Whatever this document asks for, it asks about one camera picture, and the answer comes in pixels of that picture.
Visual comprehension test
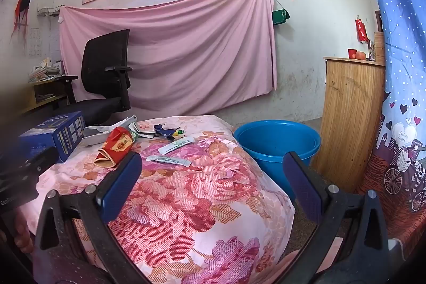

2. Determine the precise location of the red paper packet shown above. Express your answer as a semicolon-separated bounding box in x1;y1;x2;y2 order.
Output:
94;126;132;169

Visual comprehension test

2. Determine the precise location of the floral blanket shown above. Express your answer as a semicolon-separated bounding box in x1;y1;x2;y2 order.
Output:
18;114;296;284

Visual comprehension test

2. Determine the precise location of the blue wrapper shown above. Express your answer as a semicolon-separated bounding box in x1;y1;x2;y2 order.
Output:
154;123;178;139

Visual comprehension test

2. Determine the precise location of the wooden cabinet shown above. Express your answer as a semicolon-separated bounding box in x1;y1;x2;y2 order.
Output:
311;56;387;194

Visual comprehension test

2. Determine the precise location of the blue cardboard box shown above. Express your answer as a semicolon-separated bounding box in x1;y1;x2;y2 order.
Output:
18;110;86;163

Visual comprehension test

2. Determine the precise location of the red hanging packet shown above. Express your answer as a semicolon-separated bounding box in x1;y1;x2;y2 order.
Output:
355;16;368;43

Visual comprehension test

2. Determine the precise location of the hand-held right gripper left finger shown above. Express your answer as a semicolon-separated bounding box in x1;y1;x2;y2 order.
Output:
33;152;157;284

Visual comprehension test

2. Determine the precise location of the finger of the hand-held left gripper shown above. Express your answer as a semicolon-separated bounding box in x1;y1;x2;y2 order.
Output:
19;146;60;172

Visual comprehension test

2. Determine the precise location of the stack of books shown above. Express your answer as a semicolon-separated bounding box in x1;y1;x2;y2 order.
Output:
28;57;65;82

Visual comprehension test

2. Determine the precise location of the wall calendar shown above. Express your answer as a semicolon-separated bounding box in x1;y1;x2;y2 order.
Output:
27;27;44;57

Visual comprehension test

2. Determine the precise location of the light wooden board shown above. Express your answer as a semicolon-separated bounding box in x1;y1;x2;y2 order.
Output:
373;32;386;62

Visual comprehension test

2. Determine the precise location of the black office chair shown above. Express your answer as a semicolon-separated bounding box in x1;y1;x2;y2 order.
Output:
60;29;134;126

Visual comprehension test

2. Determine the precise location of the blue printed curtain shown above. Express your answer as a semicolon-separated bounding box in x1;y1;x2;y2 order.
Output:
353;0;426;258

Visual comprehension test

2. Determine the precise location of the red hanging ornament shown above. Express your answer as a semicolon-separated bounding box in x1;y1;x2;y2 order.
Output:
11;0;33;42

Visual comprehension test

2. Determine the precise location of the wooden shelf unit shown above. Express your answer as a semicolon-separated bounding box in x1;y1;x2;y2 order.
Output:
18;74;79;115

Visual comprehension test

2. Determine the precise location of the wire wall rack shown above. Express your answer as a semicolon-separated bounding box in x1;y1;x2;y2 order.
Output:
36;5;64;17

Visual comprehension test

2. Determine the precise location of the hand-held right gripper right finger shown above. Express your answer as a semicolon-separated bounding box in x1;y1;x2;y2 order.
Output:
275;152;390;284

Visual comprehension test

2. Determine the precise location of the person's left hand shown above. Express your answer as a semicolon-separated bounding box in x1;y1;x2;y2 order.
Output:
13;209;36;254

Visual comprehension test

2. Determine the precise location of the pink hanging cloth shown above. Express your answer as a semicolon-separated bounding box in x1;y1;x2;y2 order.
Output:
59;0;278;115

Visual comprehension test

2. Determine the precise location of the green bag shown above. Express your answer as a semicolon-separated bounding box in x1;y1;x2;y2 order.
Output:
272;9;290;26

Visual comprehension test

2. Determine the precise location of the white toothpaste tube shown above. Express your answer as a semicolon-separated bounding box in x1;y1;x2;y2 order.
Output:
158;136;195;155

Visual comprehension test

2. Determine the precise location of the white sachet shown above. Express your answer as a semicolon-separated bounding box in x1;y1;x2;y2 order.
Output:
146;155;192;167

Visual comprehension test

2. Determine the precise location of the blue plastic bucket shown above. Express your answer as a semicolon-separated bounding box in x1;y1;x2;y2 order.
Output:
233;119;322;201

